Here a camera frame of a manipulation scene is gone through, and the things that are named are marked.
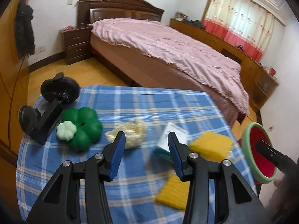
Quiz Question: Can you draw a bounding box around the teal white carton box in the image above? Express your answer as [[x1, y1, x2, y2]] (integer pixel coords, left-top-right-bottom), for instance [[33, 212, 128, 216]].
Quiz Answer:
[[152, 121, 190, 164]]

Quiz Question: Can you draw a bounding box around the white tissue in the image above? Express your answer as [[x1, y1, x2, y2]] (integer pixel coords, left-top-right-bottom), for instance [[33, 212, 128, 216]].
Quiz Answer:
[[104, 117, 147, 149]]

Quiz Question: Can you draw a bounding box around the person's right hand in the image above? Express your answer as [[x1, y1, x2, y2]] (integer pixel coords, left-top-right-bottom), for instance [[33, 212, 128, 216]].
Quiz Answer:
[[266, 179, 290, 216]]

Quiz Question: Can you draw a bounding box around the red bin green rim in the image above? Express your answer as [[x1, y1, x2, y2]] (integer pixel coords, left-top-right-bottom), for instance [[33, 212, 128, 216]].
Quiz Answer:
[[238, 122, 276, 184]]

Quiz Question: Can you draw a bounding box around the green clover toy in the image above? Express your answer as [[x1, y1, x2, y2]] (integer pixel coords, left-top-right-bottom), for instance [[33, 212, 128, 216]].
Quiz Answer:
[[56, 107, 103, 152]]

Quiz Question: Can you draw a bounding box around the blue plaid tablecloth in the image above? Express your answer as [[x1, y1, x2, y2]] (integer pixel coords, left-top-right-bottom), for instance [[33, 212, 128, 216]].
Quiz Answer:
[[16, 84, 258, 224]]

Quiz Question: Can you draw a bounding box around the long wooden cabinet desk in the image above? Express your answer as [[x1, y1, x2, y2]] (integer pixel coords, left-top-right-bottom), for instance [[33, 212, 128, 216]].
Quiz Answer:
[[169, 19, 279, 112]]

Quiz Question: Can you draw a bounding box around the red box on cabinet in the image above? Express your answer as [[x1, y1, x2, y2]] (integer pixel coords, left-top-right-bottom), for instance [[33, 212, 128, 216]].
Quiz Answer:
[[269, 67, 276, 76]]

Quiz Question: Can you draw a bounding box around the dark wooden nightstand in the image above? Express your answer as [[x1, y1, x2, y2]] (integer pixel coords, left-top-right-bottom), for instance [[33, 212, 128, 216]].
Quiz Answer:
[[60, 26, 92, 65]]

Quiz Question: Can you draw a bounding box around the wooden wardrobe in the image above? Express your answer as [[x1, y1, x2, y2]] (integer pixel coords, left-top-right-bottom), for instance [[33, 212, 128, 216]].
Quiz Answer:
[[1, 0, 29, 158]]

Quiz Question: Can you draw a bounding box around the pink bedspread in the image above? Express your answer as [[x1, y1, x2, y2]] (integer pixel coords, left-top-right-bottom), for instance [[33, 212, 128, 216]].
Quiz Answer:
[[90, 18, 249, 114]]

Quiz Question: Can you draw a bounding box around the red item on nightstand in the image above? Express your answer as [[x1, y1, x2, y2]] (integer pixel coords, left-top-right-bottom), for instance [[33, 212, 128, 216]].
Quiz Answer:
[[62, 25, 75, 30]]

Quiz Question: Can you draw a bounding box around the dark clothes pile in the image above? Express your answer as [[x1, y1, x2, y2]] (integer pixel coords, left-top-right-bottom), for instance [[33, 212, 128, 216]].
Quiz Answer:
[[184, 20, 206, 30]]

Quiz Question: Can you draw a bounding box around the cream and red curtain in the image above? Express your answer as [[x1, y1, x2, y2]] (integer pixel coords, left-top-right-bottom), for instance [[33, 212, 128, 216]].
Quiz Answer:
[[203, 0, 275, 62]]

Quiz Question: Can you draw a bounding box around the black hanging jacket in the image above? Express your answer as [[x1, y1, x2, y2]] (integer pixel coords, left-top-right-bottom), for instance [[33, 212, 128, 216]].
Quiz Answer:
[[14, 1, 35, 58]]

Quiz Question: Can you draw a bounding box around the black phone holder mount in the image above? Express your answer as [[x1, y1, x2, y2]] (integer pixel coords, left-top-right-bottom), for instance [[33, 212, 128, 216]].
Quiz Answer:
[[18, 72, 80, 145]]

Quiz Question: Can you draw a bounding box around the dark wooden bed frame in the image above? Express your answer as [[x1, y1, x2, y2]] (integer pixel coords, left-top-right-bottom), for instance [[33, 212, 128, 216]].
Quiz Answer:
[[77, 0, 245, 126]]

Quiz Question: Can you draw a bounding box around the wall power socket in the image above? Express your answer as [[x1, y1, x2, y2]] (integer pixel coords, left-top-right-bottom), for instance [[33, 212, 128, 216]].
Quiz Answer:
[[36, 46, 46, 54]]

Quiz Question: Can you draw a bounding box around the photo frame on cabinet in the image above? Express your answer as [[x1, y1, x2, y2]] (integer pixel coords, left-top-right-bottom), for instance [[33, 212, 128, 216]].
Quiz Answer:
[[174, 12, 188, 21]]

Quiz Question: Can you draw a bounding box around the wall light switch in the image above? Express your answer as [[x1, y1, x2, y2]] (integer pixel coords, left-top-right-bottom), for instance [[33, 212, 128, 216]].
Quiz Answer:
[[67, 0, 73, 6]]

